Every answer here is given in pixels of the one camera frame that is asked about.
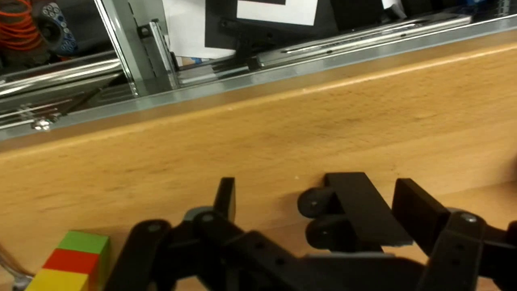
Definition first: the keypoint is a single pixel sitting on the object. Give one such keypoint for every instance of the blue patterned object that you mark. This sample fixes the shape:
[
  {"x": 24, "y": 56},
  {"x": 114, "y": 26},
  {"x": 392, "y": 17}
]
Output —
[{"x": 59, "y": 33}]

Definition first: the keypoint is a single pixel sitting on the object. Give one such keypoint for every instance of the black white checker board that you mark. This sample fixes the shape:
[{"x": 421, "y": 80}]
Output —
[{"x": 276, "y": 10}]

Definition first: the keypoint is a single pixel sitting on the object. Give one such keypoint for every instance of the green red yellow block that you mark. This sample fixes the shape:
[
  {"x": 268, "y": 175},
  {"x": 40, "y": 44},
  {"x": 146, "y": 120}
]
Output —
[{"x": 74, "y": 261}]

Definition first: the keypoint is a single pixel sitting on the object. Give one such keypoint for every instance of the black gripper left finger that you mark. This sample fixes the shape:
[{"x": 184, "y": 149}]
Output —
[{"x": 179, "y": 259}]

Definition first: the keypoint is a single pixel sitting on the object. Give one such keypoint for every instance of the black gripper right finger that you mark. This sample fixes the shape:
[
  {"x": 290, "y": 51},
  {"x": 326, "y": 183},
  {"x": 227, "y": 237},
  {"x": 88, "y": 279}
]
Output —
[{"x": 458, "y": 253}]

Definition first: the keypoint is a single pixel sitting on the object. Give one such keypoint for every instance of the black wheeled plastic part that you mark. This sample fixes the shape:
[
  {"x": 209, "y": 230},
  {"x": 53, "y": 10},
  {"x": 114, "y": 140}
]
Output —
[{"x": 361, "y": 211}]

